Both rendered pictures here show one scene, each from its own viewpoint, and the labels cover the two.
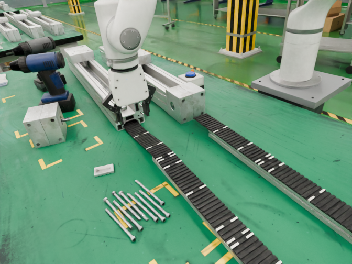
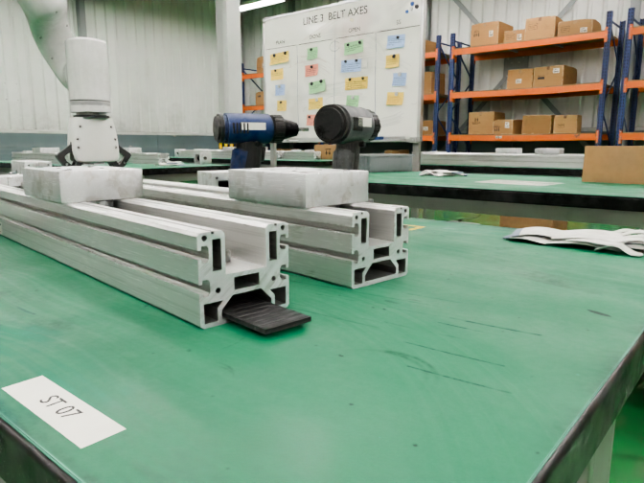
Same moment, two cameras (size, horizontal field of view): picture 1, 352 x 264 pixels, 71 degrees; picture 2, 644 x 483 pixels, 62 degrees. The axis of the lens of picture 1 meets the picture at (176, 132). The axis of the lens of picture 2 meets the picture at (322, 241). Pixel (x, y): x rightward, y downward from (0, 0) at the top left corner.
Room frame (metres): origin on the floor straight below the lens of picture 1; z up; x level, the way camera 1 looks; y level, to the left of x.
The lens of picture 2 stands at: (1.98, 0.30, 0.94)
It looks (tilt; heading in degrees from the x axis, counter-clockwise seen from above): 10 degrees down; 165
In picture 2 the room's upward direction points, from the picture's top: straight up
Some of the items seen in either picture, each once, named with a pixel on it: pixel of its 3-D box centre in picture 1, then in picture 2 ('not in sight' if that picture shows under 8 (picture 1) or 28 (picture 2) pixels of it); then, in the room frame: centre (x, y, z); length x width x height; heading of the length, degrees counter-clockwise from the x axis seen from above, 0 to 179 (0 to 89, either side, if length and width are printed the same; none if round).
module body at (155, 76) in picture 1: (134, 69); (84, 225); (1.15, 0.17, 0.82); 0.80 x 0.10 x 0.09; 28
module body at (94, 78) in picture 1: (95, 79); (199, 214); (1.06, 0.34, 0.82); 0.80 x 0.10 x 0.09; 28
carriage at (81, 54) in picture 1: (79, 56); (296, 195); (1.28, 0.45, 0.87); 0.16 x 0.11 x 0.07; 28
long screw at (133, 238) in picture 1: (119, 223); not in sight; (0.33, 0.13, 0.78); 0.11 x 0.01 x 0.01; 41
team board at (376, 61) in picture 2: not in sight; (336, 139); (-2.03, 1.52, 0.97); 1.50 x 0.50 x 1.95; 34
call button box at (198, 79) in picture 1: (189, 83); not in sight; (0.96, -0.07, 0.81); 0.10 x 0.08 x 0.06; 118
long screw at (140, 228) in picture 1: (127, 214); not in sight; (0.35, 0.12, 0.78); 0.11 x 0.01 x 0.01; 40
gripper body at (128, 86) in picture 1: (127, 82); (93, 137); (0.66, 0.12, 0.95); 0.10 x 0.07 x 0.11; 118
